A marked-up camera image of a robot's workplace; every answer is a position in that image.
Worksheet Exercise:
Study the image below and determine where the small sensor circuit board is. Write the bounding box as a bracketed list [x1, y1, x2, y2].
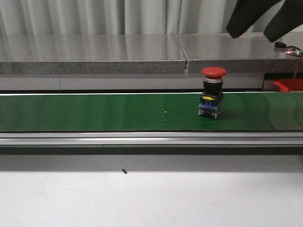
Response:
[274, 42, 303, 56]

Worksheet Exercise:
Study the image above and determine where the green conveyor belt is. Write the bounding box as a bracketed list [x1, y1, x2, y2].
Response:
[0, 92, 303, 132]

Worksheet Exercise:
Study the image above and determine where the red mushroom push button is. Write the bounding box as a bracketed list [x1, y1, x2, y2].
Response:
[198, 66, 227, 119]

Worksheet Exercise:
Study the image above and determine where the red plastic bin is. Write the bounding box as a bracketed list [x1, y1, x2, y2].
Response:
[273, 78, 303, 92]

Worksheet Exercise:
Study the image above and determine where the white pleated curtain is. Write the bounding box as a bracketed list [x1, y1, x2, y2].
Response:
[0, 0, 236, 35]

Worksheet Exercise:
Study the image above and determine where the grey stone counter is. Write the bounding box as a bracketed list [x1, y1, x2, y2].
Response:
[0, 33, 303, 92]

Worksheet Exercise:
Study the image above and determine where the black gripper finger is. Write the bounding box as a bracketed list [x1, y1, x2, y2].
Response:
[226, 0, 280, 38]
[263, 0, 303, 42]

